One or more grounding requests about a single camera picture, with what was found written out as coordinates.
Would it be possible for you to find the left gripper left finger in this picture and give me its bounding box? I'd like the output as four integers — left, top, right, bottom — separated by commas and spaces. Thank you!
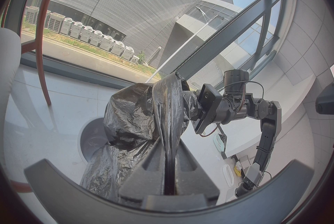
118, 137, 166, 203

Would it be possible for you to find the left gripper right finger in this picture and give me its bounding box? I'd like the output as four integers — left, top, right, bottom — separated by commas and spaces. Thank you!
174, 138, 220, 202

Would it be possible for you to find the black plastic bag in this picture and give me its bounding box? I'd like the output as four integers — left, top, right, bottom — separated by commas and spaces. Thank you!
79, 72, 199, 204

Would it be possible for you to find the grey trash bin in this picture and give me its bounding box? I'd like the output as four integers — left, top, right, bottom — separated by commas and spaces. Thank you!
78, 117, 113, 166

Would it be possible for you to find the window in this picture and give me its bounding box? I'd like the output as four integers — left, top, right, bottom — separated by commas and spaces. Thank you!
5, 0, 291, 93

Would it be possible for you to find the white cushioned wooden chair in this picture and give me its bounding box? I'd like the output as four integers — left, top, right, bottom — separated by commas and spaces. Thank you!
0, 0, 69, 193

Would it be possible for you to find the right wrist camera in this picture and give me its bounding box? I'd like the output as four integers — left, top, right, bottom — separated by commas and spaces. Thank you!
197, 83, 223, 115

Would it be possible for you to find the black cable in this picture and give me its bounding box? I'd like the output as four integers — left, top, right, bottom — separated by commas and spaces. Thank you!
244, 81, 264, 100

